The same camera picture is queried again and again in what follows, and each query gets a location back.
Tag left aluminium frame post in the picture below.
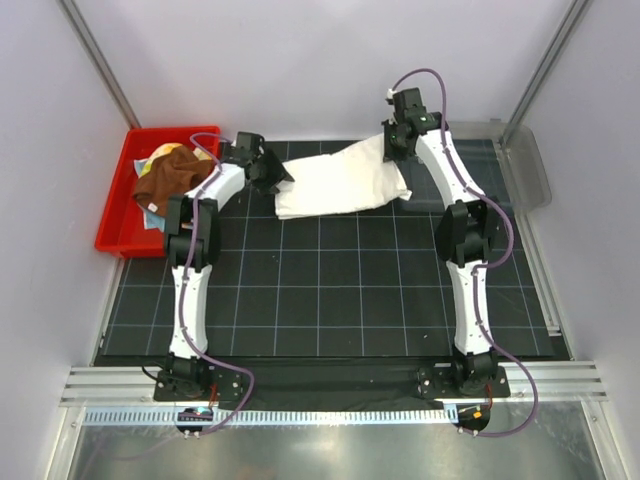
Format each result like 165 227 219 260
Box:
56 0 141 129

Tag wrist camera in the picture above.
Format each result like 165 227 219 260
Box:
386 87 427 122
234 131 264 155

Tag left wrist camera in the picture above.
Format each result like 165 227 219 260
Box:
234 131 264 155

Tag red plastic bin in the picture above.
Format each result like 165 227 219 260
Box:
95 125 221 259

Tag white towel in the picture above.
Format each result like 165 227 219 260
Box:
274 134 412 220

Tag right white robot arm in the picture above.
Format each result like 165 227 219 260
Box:
383 88 498 396

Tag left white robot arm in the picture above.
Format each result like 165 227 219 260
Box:
154 132 293 401

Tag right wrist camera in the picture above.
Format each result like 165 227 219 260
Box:
386 87 427 122

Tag brown towel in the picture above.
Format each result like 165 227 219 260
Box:
132 144 221 211

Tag aluminium rail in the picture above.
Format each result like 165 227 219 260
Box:
62 361 607 405

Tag slotted cable duct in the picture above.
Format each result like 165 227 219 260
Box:
83 406 458 428

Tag clear plastic container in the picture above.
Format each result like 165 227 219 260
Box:
399 118 553 217

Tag right aluminium frame post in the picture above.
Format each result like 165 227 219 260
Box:
500 0 593 146

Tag black grid mat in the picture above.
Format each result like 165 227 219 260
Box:
95 139 569 366

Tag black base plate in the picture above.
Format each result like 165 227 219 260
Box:
152 354 510 412

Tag colourful patterned towel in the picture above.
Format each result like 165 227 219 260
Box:
132 141 217 231

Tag aluminium frame post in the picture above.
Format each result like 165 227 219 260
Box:
56 0 141 129
500 0 593 146

